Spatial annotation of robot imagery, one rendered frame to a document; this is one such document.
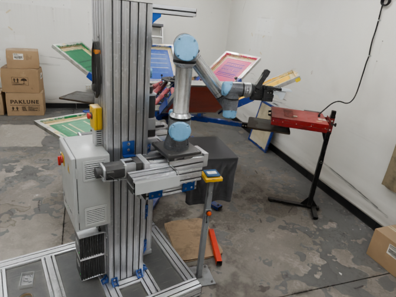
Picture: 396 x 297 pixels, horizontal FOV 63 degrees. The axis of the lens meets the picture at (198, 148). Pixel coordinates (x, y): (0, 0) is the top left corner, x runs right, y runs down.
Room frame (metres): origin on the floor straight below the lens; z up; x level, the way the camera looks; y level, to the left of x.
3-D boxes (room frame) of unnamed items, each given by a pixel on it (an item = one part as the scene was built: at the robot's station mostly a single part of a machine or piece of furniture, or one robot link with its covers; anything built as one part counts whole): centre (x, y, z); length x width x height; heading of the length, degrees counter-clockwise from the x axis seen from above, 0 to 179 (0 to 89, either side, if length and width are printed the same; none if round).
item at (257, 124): (3.50, -0.32, 0.91); 1.34 x 0.40 x 0.08; 81
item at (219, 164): (2.35, -0.13, 0.74); 0.45 x 0.03 x 0.43; 111
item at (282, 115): (3.38, -1.06, 1.06); 0.61 x 0.46 x 0.12; 81
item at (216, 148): (2.57, -0.05, 0.95); 0.48 x 0.44 x 0.01; 21
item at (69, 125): (2.91, 0.92, 1.05); 1.08 x 0.61 x 0.23; 141
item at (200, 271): (2.06, -0.12, 0.48); 0.22 x 0.22 x 0.96; 21
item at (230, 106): (1.70, -0.15, 1.56); 0.11 x 0.08 x 0.11; 8
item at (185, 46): (1.64, 0.11, 1.63); 0.15 x 0.12 x 0.55; 8
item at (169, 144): (1.77, 0.13, 1.31); 0.15 x 0.15 x 0.10
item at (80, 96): (3.72, 1.00, 0.91); 1.34 x 0.40 x 0.08; 81
